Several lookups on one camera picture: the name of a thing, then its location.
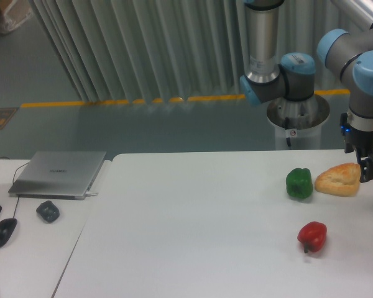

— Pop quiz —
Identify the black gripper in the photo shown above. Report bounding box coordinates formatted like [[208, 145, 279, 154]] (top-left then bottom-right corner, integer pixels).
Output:
[[340, 113, 373, 183]]

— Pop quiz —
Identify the red bell pepper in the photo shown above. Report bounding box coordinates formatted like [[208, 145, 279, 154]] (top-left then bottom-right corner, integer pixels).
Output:
[[297, 222, 327, 253]]

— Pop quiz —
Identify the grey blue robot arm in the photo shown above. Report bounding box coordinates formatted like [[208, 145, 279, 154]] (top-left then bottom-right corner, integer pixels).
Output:
[[240, 1, 373, 182]]

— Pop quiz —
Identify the triangular bread pastry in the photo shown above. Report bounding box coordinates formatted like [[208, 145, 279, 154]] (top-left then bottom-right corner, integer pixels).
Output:
[[314, 163, 361, 197]]

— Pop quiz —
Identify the green bell pepper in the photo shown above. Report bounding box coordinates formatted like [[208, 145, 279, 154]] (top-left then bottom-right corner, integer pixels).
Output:
[[286, 168, 313, 199]]

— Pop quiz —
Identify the white usb plug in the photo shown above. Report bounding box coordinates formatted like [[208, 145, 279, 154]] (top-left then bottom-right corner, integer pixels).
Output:
[[85, 192, 98, 197]]

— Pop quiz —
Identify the grey pleated curtain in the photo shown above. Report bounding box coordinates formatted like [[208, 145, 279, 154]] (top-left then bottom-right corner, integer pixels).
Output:
[[30, 1, 373, 104]]

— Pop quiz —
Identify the silver closed laptop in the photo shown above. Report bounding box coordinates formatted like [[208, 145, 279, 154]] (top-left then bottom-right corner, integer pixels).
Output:
[[8, 151, 106, 199]]

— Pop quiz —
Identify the black laptop cable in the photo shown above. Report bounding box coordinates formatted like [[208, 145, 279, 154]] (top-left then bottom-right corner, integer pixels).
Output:
[[0, 157, 30, 187]]

